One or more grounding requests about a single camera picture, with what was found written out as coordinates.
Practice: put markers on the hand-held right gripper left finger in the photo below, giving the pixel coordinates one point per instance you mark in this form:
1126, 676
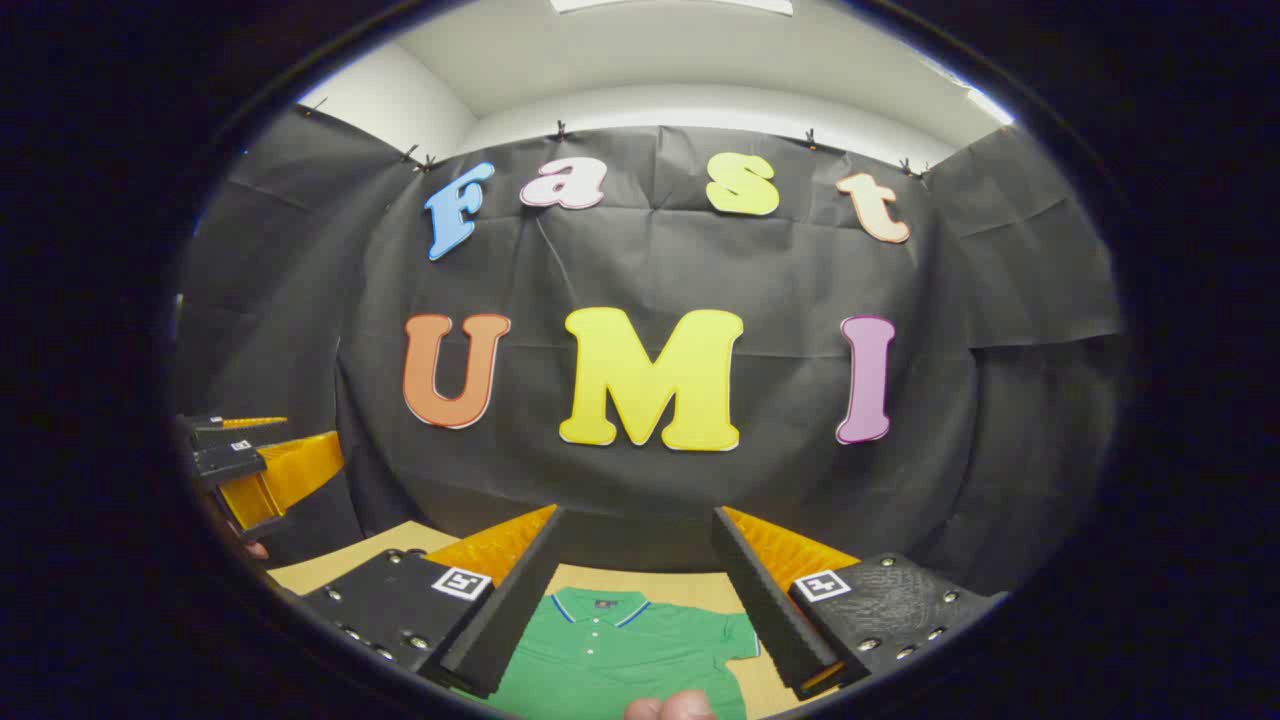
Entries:
510, 620

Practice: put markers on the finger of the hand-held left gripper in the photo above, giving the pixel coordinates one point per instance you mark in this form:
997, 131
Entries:
205, 432
285, 475

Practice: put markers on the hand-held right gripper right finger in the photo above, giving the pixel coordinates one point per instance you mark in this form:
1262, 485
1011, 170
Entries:
765, 610

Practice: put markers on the green T-shirt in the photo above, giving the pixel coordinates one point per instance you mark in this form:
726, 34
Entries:
640, 660

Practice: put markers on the black backdrop cloth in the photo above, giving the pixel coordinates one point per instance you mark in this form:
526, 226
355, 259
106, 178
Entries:
780, 480

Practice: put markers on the ceiling light panel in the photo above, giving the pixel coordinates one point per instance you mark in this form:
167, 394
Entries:
670, 5

